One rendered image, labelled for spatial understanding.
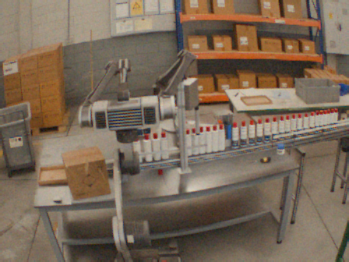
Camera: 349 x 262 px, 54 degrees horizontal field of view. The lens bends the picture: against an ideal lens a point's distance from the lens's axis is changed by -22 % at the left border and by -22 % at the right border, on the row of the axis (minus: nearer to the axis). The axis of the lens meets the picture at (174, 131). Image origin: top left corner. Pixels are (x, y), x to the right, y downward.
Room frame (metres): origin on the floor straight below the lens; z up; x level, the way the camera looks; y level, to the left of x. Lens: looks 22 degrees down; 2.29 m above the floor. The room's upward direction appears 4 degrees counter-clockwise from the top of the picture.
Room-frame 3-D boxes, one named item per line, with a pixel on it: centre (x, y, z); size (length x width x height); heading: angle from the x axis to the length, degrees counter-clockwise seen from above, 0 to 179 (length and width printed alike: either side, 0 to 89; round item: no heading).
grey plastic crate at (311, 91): (4.46, -1.84, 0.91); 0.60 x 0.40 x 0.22; 96
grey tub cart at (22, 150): (4.66, 2.21, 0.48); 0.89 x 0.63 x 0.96; 21
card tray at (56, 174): (2.79, 0.99, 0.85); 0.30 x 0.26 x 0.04; 101
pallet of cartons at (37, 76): (6.21, 2.34, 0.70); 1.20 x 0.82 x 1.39; 98
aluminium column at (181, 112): (2.84, -0.05, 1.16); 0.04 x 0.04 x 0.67; 11
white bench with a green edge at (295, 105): (4.53, -1.58, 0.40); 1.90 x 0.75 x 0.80; 92
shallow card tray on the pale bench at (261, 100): (4.38, -0.93, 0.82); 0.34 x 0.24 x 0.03; 98
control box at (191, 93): (2.91, -0.11, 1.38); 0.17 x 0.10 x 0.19; 156
